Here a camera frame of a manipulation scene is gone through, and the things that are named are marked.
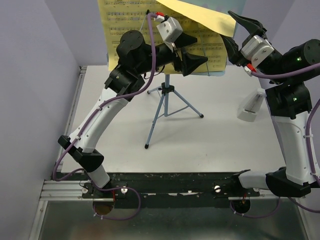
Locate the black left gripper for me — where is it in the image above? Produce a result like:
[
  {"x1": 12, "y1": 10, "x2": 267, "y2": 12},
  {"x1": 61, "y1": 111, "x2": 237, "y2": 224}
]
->
[{"x1": 134, "y1": 30, "x2": 207, "y2": 75}]

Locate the light blue music stand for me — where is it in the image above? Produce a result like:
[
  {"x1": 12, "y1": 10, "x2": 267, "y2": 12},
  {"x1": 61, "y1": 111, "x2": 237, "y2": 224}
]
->
[{"x1": 139, "y1": 0, "x2": 245, "y2": 150}]

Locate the yellow sheet music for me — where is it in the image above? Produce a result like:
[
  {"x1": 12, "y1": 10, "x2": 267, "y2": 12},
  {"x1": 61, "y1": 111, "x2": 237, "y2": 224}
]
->
[{"x1": 97, "y1": 0, "x2": 227, "y2": 76}]

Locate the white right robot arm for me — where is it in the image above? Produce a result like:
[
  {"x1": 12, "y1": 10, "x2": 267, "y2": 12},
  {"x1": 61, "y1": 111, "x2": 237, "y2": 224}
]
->
[{"x1": 222, "y1": 11, "x2": 320, "y2": 198}]

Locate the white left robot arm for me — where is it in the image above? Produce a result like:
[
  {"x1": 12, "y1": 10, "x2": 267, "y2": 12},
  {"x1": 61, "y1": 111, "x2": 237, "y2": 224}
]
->
[{"x1": 58, "y1": 30, "x2": 208, "y2": 198}]

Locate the plain yellow paper sheet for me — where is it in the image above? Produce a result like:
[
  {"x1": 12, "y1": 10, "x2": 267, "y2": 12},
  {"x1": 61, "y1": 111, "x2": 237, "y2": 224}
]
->
[{"x1": 157, "y1": 0, "x2": 236, "y2": 37}]

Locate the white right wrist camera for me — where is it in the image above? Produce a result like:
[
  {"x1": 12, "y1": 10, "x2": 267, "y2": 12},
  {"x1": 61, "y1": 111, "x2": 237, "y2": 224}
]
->
[{"x1": 240, "y1": 35, "x2": 275, "y2": 69}]

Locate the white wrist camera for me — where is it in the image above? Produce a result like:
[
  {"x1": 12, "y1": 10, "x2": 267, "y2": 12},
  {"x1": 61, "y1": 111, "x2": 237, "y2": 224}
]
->
[
  {"x1": 240, "y1": 35, "x2": 275, "y2": 69},
  {"x1": 155, "y1": 12, "x2": 183, "y2": 43}
]

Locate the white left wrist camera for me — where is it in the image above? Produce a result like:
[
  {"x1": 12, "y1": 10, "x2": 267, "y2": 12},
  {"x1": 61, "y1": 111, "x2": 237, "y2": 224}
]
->
[{"x1": 155, "y1": 12, "x2": 183, "y2": 43}]

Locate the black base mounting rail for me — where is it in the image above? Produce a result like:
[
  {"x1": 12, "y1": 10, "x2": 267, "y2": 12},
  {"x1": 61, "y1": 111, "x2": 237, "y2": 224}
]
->
[{"x1": 82, "y1": 172, "x2": 275, "y2": 209}]

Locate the aluminium frame rail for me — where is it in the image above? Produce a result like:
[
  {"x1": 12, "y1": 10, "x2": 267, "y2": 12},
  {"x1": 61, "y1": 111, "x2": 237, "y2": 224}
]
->
[{"x1": 27, "y1": 65, "x2": 88, "y2": 240}]

